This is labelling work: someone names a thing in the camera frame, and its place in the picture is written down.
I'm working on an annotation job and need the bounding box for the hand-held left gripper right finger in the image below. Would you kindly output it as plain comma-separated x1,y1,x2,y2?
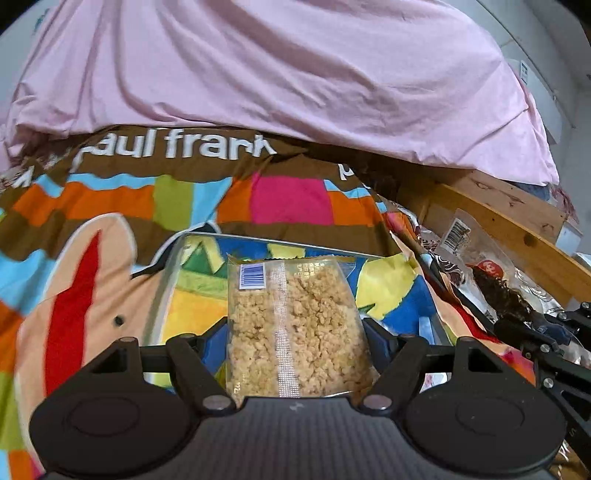
358,318,543,411

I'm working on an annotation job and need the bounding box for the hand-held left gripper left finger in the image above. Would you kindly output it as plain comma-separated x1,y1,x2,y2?
48,336,237,415

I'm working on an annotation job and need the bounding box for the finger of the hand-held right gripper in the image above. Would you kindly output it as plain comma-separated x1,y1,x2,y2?
493,318,591,416
556,302,591,335

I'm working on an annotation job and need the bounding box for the clear packet of dark snack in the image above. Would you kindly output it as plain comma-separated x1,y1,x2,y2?
436,208,564,324

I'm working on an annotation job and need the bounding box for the dinosaur print metal tray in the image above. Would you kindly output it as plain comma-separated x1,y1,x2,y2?
139,231,446,393

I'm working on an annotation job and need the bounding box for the clear rice crisp packet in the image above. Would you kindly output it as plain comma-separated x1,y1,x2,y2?
226,257,379,398

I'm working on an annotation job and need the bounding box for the colourful printed blanket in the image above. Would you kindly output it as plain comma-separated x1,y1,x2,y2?
0,124,536,480

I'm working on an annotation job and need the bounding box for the white air conditioner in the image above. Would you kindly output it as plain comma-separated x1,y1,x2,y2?
496,39,571,134

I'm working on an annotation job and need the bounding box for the pink bed sheet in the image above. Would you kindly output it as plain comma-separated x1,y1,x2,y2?
0,0,560,185

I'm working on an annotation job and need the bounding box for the wooden bed frame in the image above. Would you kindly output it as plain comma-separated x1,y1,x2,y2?
402,168,591,305

